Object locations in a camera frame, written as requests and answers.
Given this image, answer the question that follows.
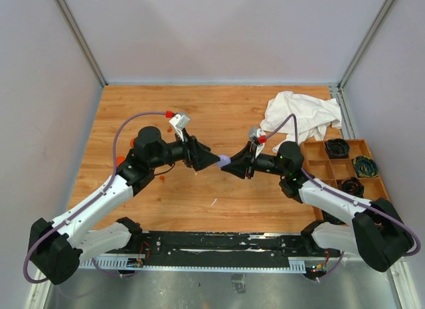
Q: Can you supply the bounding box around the black coiled cable middle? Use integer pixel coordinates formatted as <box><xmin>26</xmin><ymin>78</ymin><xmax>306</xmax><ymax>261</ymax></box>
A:
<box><xmin>337</xmin><ymin>176</ymin><xmax>365</xmax><ymax>199</ymax></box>

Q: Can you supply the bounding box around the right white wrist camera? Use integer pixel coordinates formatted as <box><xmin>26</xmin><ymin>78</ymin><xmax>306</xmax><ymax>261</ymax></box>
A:
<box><xmin>248</xmin><ymin>127</ymin><xmax>267</xmax><ymax>145</ymax></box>

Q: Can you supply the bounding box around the black coiled cable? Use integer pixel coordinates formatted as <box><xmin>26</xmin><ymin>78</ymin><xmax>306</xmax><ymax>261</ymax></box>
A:
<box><xmin>324</xmin><ymin>138</ymin><xmax>351</xmax><ymax>158</ymax></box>
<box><xmin>321</xmin><ymin>211</ymin><xmax>346</xmax><ymax>225</ymax></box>
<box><xmin>337</xmin><ymin>176</ymin><xmax>365</xmax><ymax>199</ymax></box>

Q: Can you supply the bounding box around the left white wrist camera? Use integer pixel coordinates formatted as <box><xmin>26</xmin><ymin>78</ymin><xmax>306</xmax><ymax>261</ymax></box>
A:
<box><xmin>169</xmin><ymin>113</ymin><xmax>191</xmax><ymax>133</ymax></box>

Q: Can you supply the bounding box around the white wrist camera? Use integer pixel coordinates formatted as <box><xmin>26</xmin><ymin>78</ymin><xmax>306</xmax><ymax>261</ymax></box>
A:
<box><xmin>169</xmin><ymin>113</ymin><xmax>191</xmax><ymax>133</ymax></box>
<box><xmin>248</xmin><ymin>127</ymin><xmax>267</xmax><ymax>145</ymax></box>

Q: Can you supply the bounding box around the wooden compartment tray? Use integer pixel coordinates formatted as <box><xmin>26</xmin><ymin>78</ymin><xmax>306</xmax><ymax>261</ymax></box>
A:
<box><xmin>300</xmin><ymin>139</ymin><xmax>390</xmax><ymax>201</ymax></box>

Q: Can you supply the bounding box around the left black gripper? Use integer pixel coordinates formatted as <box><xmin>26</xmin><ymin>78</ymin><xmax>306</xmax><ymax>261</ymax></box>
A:
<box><xmin>149</xmin><ymin>128</ymin><xmax>220</xmax><ymax>171</ymax></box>

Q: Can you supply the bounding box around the blue yellow coiled cable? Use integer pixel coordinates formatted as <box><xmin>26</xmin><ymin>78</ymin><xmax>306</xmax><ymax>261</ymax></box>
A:
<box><xmin>351</xmin><ymin>155</ymin><xmax>380</xmax><ymax>179</ymax></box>

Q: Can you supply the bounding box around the black coiled cable top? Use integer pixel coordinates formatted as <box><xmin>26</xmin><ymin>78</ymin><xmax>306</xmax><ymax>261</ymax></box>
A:
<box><xmin>324</xmin><ymin>138</ymin><xmax>351</xmax><ymax>158</ymax></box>

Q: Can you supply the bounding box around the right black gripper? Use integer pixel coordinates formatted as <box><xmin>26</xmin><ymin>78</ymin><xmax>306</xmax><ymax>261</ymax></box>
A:
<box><xmin>221</xmin><ymin>141</ymin><xmax>288</xmax><ymax>179</ymax></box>

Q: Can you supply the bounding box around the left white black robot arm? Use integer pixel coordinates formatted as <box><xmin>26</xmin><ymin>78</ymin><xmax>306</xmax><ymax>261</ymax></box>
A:
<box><xmin>23</xmin><ymin>126</ymin><xmax>220</xmax><ymax>285</ymax></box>

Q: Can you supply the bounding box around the black coiled cable bottom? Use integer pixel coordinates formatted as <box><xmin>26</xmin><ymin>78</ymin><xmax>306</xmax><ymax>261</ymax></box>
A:
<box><xmin>321</xmin><ymin>211</ymin><xmax>346</xmax><ymax>225</ymax></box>

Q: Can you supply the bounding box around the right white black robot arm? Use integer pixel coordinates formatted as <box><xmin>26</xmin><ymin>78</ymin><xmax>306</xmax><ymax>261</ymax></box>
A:
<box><xmin>218</xmin><ymin>142</ymin><xmax>421</xmax><ymax>272</ymax></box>

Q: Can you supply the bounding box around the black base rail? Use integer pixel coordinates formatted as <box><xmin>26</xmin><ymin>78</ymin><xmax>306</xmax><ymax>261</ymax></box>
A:
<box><xmin>107</xmin><ymin>231</ymin><xmax>339</xmax><ymax>268</ymax></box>

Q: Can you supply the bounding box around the white crumpled cloth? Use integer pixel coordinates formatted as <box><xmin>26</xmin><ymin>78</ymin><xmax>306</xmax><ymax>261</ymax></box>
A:
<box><xmin>260</xmin><ymin>91</ymin><xmax>342</xmax><ymax>143</ymax></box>

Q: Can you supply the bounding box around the purple earbud charging case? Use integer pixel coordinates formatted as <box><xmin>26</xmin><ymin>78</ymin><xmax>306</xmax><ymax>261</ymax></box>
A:
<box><xmin>216</xmin><ymin>155</ymin><xmax>232</xmax><ymax>168</ymax></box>

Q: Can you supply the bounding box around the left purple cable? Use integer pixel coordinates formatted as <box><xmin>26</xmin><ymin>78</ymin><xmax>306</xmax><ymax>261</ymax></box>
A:
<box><xmin>22</xmin><ymin>110</ymin><xmax>175</xmax><ymax>298</ymax></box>

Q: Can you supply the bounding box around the orange charging case lower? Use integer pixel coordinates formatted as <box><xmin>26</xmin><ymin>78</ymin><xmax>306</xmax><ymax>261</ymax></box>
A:
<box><xmin>116</xmin><ymin>156</ymin><xmax>126</xmax><ymax>166</ymax></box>

